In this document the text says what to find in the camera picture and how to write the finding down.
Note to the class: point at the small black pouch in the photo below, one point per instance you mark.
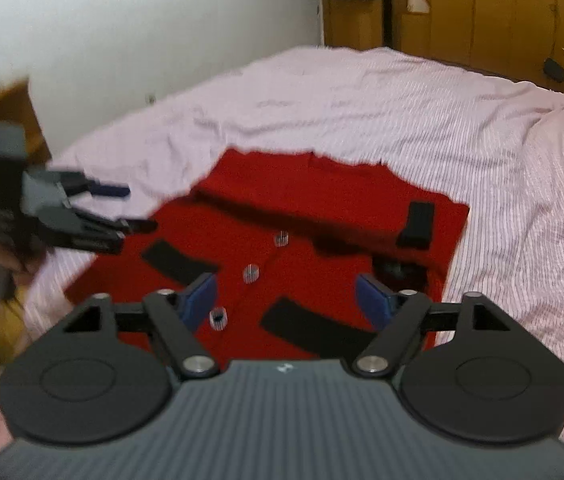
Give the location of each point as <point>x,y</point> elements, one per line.
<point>554,68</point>

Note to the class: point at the red knit cardigan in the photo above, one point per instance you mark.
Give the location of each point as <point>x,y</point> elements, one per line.
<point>282,220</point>

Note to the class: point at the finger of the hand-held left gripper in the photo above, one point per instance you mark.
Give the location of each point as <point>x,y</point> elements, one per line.
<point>112,232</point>
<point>107,190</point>

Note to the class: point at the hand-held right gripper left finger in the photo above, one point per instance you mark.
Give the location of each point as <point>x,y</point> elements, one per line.
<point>200,301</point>

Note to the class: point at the pink checked bed sheet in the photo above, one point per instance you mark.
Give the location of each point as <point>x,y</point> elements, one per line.
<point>411,125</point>

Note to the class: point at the wooden wardrobe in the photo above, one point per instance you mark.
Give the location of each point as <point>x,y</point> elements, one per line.
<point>486,15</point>

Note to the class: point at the wooden nightstand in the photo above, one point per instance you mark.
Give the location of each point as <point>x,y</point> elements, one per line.
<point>4,120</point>

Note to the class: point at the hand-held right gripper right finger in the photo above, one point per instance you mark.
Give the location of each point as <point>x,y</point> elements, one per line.
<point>374,301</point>

